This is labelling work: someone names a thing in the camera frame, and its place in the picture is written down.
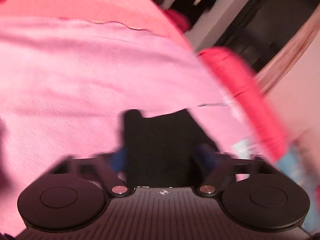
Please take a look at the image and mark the black pants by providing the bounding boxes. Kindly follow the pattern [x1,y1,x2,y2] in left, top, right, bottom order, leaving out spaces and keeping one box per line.
[119,109,219,187]

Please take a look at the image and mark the teal grey striped pillow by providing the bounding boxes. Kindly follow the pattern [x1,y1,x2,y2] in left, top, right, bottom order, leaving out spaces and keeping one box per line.
[276,144,319,233]

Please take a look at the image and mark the red pillow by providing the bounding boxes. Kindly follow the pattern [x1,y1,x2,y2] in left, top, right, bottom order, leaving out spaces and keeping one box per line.
[199,47,289,161]

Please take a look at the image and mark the pink printed duvet cover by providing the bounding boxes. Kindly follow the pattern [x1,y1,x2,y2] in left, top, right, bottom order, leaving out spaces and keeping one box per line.
[1,17,254,235]

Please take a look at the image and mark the red fleece blanket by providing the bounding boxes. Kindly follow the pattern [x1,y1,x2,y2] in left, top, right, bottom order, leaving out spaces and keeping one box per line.
[1,0,191,49]

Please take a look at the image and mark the dark doorway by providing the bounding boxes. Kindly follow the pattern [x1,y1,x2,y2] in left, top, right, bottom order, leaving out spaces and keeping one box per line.
[215,0,319,73]

